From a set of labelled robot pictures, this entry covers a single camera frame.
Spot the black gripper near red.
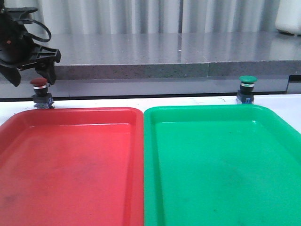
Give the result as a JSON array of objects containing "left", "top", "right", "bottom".
[{"left": 0, "top": 6, "right": 61, "bottom": 87}]

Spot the red mushroom push button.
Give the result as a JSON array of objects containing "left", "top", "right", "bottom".
[{"left": 30, "top": 78, "right": 54, "bottom": 109}]

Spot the green mushroom push button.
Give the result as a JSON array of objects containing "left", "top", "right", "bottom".
[{"left": 236, "top": 75, "right": 257, "bottom": 104}]

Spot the grey stone counter slab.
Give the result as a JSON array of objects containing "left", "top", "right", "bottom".
[{"left": 47, "top": 32, "right": 301, "bottom": 80}]

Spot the red plastic tray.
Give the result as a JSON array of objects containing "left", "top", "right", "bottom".
[{"left": 0, "top": 107, "right": 144, "bottom": 226}]

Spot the green plastic tray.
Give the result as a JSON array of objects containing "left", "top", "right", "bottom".
[{"left": 144, "top": 105, "right": 301, "bottom": 226}]

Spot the white container on counter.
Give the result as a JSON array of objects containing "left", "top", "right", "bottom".
[{"left": 275, "top": 0, "right": 301, "bottom": 35}]

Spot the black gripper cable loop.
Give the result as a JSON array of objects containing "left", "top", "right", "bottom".
[{"left": 22, "top": 18, "right": 52, "bottom": 44}]

